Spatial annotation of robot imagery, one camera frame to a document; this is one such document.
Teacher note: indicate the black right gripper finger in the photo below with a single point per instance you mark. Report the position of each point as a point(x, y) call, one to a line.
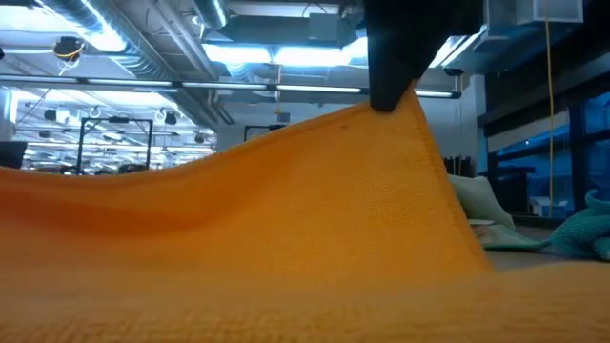
point(400, 52)

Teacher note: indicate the orange microfiber towel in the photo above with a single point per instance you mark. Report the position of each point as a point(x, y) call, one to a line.
point(286, 214)

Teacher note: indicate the pale green towel teal hem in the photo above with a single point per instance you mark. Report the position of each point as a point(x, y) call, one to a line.
point(495, 233)

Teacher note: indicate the teal microfiber towel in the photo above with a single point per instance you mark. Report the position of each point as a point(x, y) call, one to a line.
point(586, 233)

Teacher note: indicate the black storage rack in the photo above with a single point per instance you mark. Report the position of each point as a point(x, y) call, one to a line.
point(460, 167)

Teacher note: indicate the long ceiling light bar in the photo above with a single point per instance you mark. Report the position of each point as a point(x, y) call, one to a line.
point(224, 86)

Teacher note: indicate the white box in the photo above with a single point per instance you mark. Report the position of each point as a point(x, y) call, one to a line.
point(548, 206)

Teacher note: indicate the black monitor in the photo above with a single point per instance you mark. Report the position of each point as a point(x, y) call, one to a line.
point(12, 155)

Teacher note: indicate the black gantry frame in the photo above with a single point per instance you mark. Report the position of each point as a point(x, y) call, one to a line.
point(257, 127)
point(81, 143)

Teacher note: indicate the round silver ceiling duct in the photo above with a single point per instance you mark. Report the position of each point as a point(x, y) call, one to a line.
point(212, 12)

